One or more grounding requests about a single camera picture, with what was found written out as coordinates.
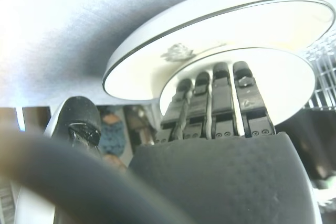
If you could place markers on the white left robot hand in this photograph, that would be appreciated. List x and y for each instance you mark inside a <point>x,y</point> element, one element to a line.
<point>223,176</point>

